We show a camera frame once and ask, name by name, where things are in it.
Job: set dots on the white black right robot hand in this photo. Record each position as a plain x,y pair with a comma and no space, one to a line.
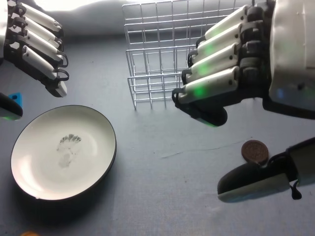
290,49

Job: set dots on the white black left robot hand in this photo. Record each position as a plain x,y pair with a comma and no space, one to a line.
37,51

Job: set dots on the white shallow plate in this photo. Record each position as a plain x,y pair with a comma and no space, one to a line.
64,152

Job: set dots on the blue block with two holes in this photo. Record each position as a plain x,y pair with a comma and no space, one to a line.
17,98

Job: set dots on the round chocolate sandwich cookie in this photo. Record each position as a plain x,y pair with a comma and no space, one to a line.
254,151

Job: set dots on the orange swirl cookie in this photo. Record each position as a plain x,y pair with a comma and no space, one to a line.
30,234

